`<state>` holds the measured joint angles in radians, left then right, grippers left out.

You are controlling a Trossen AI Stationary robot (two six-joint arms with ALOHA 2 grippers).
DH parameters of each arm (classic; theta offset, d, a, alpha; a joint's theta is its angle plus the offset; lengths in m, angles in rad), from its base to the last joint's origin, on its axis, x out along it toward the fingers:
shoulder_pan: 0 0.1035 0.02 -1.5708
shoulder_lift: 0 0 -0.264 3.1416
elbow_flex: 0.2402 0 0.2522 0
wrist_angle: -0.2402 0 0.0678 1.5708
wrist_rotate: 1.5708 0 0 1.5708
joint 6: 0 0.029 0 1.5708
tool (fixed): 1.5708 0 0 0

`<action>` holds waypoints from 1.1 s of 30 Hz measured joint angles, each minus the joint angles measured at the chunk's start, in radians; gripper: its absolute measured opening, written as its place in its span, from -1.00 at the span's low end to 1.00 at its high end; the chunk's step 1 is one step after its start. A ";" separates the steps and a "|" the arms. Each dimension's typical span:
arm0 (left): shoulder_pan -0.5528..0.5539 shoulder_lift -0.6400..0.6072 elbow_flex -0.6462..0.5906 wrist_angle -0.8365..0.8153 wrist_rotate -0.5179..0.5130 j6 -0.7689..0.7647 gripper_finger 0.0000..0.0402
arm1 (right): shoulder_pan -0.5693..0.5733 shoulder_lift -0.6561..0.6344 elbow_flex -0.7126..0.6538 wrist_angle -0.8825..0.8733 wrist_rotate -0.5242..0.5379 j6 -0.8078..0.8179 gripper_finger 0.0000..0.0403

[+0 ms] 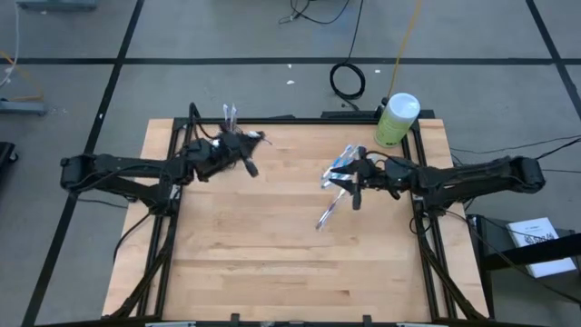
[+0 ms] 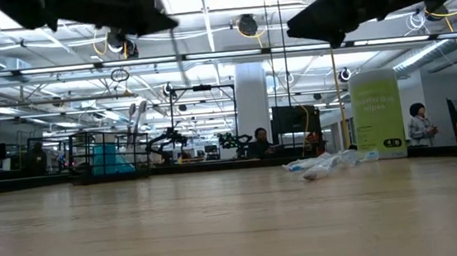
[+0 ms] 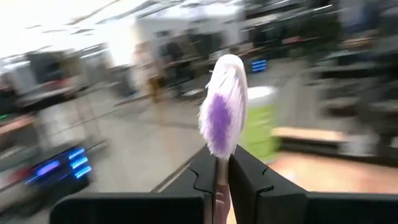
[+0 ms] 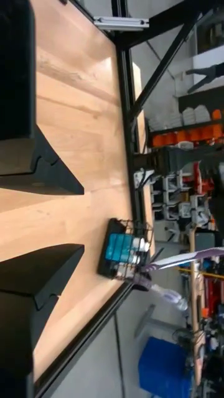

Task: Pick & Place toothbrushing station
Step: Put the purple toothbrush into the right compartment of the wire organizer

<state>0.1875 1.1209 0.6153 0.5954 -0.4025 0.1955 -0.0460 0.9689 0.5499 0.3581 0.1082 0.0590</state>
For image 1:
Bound grey desk foot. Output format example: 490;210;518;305
15;0;99;11
0;99;46;115

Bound black chair base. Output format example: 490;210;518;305
0;141;19;183

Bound white booklet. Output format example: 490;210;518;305
506;216;577;279

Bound tangled black floor cable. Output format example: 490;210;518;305
279;0;350;25

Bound coiled black floor cable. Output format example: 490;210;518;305
330;0;367;100

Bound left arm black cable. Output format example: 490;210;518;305
112;211;153;264

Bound green wipes canister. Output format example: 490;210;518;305
374;93;421;149

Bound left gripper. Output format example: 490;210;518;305
212;132;266;178

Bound thin black floor cable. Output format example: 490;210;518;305
453;138;581;174
448;134;581;155

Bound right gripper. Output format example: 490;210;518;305
329;147;387;211

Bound orange floor cable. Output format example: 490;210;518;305
0;49;44;102

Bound yellow cable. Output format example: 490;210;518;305
388;0;423;99

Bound white floor cable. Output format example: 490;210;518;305
0;0;22;87

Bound black table frame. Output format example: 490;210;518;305
108;102;489;327

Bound black side stand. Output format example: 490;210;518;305
467;213;581;327

